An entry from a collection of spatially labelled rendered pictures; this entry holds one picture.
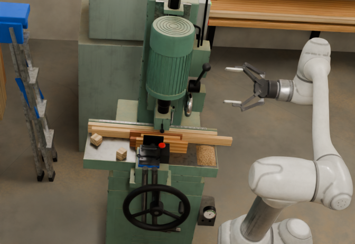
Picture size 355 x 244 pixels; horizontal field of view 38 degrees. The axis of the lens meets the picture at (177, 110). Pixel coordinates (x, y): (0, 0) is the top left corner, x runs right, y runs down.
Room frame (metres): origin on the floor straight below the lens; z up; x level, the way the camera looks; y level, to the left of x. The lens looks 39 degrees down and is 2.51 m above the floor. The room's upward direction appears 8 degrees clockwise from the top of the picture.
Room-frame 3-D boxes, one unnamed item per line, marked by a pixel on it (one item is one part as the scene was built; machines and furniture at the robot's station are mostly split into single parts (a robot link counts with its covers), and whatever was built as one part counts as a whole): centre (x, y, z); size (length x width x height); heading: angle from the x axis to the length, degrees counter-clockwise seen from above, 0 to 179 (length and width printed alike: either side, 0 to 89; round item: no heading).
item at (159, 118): (1.81, 0.06, 1.03); 0.14 x 0.07 x 0.09; 6
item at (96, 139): (1.71, 0.34, 0.92); 0.04 x 0.04 x 0.03; 62
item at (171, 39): (1.79, 0.06, 1.35); 0.18 x 0.18 x 0.31
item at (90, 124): (1.80, 0.10, 0.92); 0.60 x 0.02 x 0.05; 96
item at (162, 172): (1.59, 0.08, 0.91); 0.15 x 0.14 x 0.09; 96
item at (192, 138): (1.79, 0.05, 0.92); 0.65 x 0.02 x 0.04; 96
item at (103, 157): (1.68, 0.09, 0.87); 0.61 x 0.30 x 0.06; 96
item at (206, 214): (1.61, -0.22, 0.65); 0.06 x 0.04 x 0.08; 96
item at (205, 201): (1.68, -0.21, 0.58); 0.12 x 0.08 x 0.08; 6
